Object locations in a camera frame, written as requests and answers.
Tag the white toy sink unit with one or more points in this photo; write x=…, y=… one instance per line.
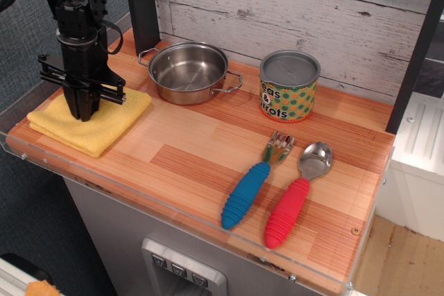
x=411, y=193

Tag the silver dispenser button panel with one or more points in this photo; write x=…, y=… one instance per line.
x=173, y=273

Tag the yellow rag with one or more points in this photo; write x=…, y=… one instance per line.
x=94, y=136

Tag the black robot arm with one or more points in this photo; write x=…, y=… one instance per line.
x=78, y=19

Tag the orange object bottom left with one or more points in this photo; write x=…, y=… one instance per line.
x=41, y=288

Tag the blue handled fork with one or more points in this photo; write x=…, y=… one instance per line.
x=243, y=195

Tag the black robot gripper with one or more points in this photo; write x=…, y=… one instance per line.
x=83, y=64

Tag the clear acrylic table guard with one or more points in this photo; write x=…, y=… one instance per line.
x=180, y=163

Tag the dark vertical post right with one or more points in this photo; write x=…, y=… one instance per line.
x=418, y=56

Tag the peas and carrots toy can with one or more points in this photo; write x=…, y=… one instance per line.
x=288, y=85

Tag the dark vertical post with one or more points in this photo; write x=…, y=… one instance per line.
x=418, y=56
x=146, y=31

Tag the grey toy fridge cabinet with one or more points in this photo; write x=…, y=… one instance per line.
x=118, y=229

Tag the small steel pot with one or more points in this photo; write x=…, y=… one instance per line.
x=190, y=73

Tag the dark vertical post left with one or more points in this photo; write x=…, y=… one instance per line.
x=146, y=31

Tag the red handled spoon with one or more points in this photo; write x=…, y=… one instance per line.
x=314, y=162

